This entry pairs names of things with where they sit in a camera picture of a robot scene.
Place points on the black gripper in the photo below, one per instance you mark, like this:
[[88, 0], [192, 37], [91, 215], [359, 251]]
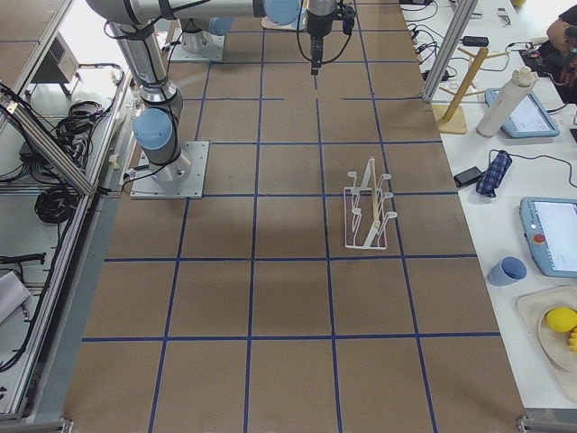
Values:
[[319, 27]]

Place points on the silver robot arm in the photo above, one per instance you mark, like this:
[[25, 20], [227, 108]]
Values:
[[132, 25], [218, 26]]

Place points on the blue cup on desk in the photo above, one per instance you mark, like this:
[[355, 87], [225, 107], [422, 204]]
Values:
[[507, 271]]

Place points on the wooden mug tree stand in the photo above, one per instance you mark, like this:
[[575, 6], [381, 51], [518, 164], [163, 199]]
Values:
[[450, 119]]

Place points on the black power adapter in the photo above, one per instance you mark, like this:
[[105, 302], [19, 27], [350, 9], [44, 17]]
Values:
[[467, 177]]

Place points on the white cylinder bottle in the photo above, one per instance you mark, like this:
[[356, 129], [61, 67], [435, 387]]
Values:
[[505, 104]]

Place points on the folded blue plaid umbrella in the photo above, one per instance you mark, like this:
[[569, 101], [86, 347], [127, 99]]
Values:
[[493, 176]]

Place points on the blue teach pendant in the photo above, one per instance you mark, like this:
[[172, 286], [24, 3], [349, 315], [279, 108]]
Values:
[[528, 119], [550, 231]]

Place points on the beige tray on desk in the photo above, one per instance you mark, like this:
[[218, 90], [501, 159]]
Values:
[[554, 346]]

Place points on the yellow lemon toy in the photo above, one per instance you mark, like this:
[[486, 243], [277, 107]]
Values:
[[561, 319]]

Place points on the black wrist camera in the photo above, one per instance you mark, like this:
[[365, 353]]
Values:
[[348, 15]]

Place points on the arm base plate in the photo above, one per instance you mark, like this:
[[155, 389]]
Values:
[[183, 178], [198, 47]]

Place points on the white wire cup rack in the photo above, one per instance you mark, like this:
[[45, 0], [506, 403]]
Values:
[[365, 213]]

